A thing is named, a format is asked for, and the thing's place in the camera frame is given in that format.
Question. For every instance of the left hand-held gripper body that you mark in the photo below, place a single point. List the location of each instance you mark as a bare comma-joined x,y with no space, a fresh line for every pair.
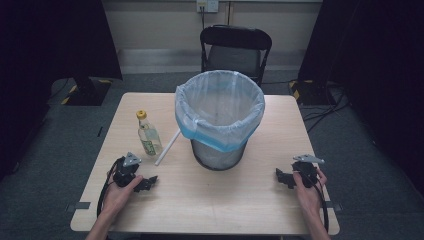
125,173

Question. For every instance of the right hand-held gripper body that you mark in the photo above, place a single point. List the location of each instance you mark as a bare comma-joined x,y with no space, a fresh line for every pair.
308,170

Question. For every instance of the person's right hand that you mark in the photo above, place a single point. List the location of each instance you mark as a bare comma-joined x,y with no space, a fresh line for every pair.
308,196

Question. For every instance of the person's left hand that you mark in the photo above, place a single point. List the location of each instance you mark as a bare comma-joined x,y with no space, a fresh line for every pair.
116,196

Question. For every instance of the white straw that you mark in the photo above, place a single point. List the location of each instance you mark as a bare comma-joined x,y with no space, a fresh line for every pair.
167,147

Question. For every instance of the clear glass bottle yellow cap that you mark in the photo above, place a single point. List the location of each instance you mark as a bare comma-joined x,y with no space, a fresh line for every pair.
150,136

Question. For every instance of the grey tape strip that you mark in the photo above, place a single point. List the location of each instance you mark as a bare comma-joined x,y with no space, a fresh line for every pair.
334,206
80,205

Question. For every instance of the black mesh trash bin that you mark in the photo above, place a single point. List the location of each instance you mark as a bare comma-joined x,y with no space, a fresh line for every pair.
216,158

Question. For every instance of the black stand base striped tape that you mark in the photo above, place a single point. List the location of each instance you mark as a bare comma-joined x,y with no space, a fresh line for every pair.
87,91
310,93

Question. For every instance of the translucent blue trash bag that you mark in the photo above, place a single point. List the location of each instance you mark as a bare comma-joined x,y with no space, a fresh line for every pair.
220,106

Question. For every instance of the black curtain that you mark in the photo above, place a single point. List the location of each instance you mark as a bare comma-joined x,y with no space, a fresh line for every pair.
43,60
376,66

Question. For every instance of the black folding chair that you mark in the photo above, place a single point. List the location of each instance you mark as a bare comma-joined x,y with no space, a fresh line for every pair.
235,50

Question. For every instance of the white wall outlet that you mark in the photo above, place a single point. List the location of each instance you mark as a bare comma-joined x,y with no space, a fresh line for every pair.
207,5

